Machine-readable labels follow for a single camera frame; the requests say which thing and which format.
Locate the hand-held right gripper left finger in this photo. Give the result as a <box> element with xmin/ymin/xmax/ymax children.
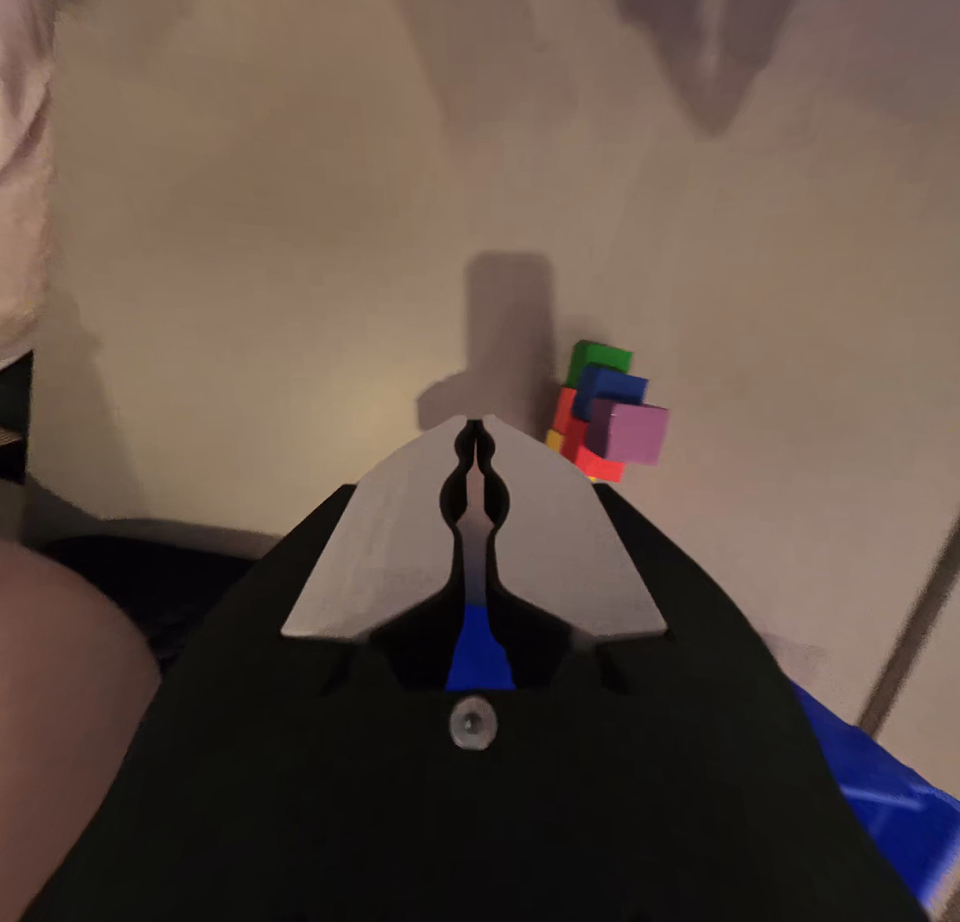
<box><xmin>279</xmin><ymin>415</ymin><xmax>477</xmax><ymax>645</ymax></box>

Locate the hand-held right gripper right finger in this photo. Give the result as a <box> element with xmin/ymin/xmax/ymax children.
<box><xmin>476</xmin><ymin>412</ymin><xmax>669</xmax><ymax>641</ymax></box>

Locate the red wooden cube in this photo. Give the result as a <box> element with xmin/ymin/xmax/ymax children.
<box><xmin>562</xmin><ymin>419</ymin><xmax>627</xmax><ymax>484</ymax></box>

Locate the purple wooden cube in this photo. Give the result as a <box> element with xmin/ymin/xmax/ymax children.
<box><xmin>585</xmin><ymin>400</ymin><xmax>670</xmax><ymax>467</ymax></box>

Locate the blue wooden cube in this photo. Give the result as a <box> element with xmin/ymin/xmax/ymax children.
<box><xmin>573</xmin><ymin>364</ymin><xmax>650</xmax><ymax>422</ymax></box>

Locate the green wooden cube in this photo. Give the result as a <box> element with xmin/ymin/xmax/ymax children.
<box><xmin>566</xmin><ymin>340</ymin><xmax>635</xmax><ymax>390</ymax></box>

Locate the blue plastic bin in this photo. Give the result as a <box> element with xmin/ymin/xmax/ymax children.
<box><xmin>446</xmin><ymin>603</ymin><xmax>960</xmax><ymax>915</ymax></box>

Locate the person's left forearm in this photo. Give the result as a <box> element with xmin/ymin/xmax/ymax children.
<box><xmin>0</xmin><ymin>539</ymin><xmax>162</xmax><ymax>922</ymax></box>

